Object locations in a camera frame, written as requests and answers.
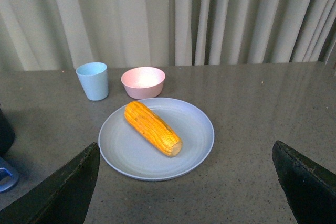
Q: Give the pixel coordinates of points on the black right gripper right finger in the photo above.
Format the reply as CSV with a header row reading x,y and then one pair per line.
x,y
308,186

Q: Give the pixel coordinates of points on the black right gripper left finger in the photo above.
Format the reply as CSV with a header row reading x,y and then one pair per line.
x,y
63,197

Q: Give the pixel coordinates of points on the yellow corn cob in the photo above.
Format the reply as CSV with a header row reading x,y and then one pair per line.
x,y
153,128

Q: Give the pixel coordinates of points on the dark blue saucepan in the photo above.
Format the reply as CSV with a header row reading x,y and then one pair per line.
x,y
9,175

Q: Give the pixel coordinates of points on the light blue plate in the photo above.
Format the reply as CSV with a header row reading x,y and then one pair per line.
x,y
128,152

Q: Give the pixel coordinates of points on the light blue cup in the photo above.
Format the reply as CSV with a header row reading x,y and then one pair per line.
x,y
94,80

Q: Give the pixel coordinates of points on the pink bowl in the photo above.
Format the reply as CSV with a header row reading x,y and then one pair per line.
x,y
143,82

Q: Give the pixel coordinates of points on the white pleated curtain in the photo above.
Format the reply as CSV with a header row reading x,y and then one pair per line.
x,y
64,34

